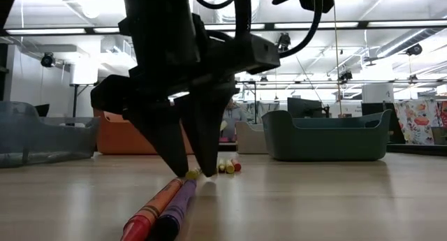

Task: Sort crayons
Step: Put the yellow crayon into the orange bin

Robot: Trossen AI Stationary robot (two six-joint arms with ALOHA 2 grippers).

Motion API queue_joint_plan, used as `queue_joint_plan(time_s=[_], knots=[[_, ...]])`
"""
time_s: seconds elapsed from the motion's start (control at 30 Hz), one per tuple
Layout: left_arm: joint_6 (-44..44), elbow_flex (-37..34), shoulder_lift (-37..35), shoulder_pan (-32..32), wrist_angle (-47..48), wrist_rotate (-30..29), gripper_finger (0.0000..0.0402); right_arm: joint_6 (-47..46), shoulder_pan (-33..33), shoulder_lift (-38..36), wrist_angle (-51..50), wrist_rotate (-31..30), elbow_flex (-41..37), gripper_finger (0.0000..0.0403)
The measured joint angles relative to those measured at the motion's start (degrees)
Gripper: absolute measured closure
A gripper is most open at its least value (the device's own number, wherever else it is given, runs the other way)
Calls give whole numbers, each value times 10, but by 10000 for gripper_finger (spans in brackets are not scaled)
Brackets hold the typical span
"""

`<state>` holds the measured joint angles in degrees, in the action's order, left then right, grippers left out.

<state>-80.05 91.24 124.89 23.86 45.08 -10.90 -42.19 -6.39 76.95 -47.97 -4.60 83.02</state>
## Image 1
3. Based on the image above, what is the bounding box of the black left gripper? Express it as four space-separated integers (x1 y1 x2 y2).
90 13 247 178

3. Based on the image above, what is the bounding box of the purple crayon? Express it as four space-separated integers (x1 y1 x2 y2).
152 179 198 241

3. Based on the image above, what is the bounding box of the seated person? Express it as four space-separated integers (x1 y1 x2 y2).
220 98 247 139

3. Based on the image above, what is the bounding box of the black beam with light panels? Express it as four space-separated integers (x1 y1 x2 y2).
0 20 447 38

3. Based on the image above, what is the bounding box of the white plastic bin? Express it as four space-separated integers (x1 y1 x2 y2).
235 120 269 155

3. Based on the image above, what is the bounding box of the orange plastic bin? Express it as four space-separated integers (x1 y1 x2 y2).
92 108 195 156

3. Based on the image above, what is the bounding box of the thin vertical pole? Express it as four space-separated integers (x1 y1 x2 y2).
331 0 342 117

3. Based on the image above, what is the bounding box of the red-orange crayon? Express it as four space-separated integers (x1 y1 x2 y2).
119 177 184 241

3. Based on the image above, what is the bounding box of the white column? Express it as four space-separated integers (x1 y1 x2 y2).
362 82 395 104

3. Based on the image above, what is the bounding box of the black computer monitor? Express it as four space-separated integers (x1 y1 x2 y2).
286 96 331 119

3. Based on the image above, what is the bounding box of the black folding table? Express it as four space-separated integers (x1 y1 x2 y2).
68 82 98 118

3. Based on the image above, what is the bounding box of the translucent grey plastic bin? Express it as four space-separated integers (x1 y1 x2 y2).
0 101 101 168

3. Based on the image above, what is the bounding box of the teal plastic bin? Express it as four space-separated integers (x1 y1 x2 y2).
261 109 393 162

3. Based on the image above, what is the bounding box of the small black monitor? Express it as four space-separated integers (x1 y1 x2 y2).
34 103 50 118

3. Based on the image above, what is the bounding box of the floral patterned cloth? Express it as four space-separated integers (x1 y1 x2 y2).
393 99 447 146

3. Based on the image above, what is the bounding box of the black left wrist camera cable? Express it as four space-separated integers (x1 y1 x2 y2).
188 0 324 59

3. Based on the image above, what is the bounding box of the black hanging camera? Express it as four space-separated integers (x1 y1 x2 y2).
277 32 292 53

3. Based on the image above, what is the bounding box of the silver ventilation duct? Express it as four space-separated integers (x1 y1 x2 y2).
212 0 262 24

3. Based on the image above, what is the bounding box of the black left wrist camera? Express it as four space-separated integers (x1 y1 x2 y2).
244 34 281 75

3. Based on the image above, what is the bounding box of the black horizontal rail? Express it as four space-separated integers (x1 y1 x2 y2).
235 78 447 87

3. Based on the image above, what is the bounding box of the silver angled duct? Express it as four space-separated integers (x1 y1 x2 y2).
375 27 447 59

